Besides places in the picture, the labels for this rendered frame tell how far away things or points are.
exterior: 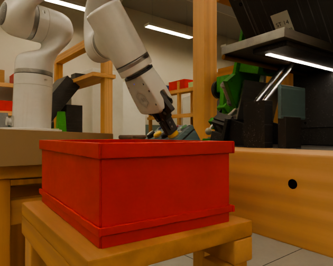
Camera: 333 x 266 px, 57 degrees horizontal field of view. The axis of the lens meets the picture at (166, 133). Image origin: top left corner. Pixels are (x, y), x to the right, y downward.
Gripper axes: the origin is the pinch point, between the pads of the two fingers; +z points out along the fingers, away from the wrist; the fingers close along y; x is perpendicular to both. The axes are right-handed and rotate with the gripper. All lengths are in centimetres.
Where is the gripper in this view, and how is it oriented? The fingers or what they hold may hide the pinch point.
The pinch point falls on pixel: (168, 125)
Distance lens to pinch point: 78.0
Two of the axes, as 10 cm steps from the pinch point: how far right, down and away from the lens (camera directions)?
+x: 6.7, -5.7, 4.8
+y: 5.8, -0.1, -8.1
